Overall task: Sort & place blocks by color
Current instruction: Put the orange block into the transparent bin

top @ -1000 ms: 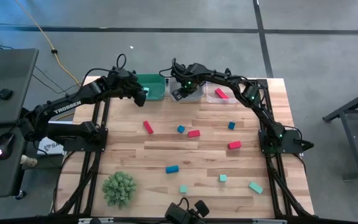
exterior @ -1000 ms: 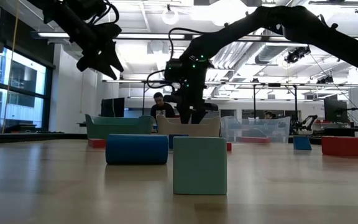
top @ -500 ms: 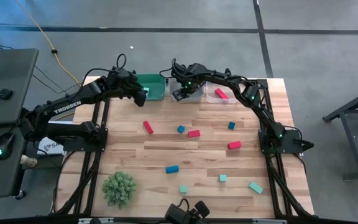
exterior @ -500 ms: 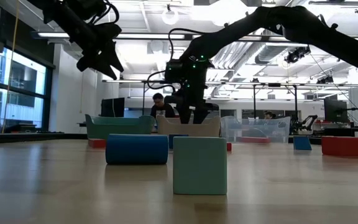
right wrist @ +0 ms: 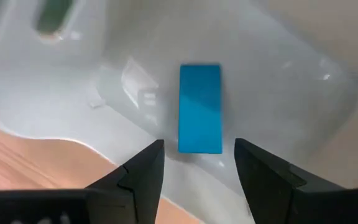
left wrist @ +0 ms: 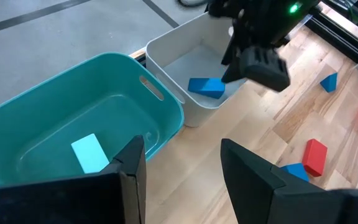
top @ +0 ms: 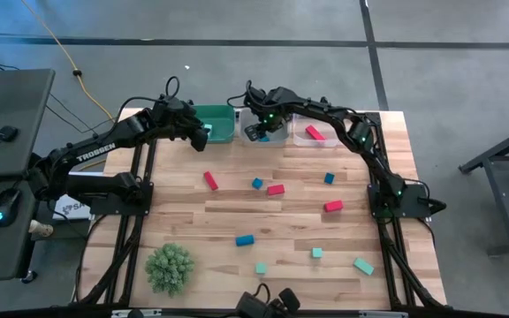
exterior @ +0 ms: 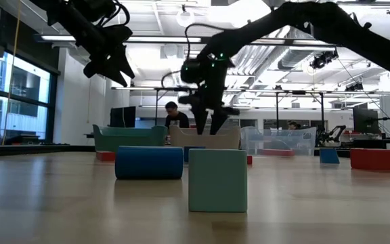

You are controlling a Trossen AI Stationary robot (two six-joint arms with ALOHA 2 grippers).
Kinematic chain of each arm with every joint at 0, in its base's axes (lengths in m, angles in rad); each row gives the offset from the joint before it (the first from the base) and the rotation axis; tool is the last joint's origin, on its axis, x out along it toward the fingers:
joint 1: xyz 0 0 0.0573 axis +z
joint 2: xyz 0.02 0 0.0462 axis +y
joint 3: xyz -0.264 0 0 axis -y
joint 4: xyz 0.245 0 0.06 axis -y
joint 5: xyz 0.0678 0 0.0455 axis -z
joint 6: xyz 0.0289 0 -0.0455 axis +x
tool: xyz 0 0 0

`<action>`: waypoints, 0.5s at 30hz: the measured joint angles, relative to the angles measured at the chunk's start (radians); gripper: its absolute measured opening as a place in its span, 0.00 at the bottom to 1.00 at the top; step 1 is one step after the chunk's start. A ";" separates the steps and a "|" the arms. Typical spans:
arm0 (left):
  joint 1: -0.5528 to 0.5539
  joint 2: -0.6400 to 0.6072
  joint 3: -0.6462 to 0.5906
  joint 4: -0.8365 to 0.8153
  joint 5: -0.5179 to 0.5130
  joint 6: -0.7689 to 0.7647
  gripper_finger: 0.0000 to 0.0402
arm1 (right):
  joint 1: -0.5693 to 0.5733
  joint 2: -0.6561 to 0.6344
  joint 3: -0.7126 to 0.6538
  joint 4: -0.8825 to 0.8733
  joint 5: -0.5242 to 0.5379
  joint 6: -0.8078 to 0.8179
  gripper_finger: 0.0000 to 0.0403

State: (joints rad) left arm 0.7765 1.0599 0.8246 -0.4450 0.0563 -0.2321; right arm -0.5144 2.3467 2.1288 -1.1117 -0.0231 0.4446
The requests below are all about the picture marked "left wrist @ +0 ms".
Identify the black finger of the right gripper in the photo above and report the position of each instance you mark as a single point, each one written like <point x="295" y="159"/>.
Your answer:
<point x="264" y="70"/>
<point x="230" y="67"/>

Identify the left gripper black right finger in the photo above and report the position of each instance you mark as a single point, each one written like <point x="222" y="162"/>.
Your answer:
<point x="275" y="199"/>

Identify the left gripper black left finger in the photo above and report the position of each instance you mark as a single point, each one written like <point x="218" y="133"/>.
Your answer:
<point x="73" y="202"/>

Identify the long blue block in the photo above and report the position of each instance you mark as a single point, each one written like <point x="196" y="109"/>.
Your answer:
<point x="207" y="88"/>

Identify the small blue block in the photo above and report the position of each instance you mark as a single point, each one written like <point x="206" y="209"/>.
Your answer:
<point x="329" y="83"/>
<point x="295" y="171"/>

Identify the long teal block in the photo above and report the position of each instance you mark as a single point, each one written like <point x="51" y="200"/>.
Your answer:
<point x="89" y="154"/>

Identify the red block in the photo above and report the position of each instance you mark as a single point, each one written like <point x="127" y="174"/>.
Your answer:
<point x="315" y="157"/>

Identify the pale grey plastic bin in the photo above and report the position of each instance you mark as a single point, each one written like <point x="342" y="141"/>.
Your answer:
<point x="179" y="46"/>

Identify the green plastic bin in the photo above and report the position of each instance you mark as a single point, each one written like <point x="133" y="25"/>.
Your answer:
<point x="42" y="109"/>

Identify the black aluminium table frame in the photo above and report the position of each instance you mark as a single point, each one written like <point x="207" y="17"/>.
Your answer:
<point x="337" y="37"/>

